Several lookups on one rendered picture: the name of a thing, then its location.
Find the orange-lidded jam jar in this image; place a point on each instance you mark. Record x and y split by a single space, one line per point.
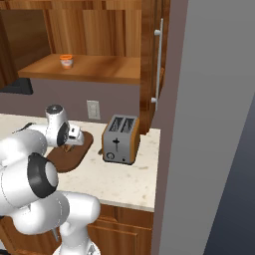
66 62

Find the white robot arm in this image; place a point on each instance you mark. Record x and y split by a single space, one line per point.
23 186

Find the dark wooden cabinet door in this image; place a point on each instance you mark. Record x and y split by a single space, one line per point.
23 43

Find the black appliance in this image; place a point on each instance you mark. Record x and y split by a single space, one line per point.
18 87

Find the wooden wall cabinet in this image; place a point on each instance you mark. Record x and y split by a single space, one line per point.
96 50

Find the white wall socket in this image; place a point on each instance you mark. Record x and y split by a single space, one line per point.
93 110

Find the grey refrigerator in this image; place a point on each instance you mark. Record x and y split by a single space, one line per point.
205 116

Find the silver and orange toaster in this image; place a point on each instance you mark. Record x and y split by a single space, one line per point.
117 146

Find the wooden base cabinet run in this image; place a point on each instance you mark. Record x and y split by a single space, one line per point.
126 229

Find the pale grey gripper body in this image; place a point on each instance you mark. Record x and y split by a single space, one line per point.
77 139

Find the brown wooden cutting board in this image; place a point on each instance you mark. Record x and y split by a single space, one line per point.
74 156

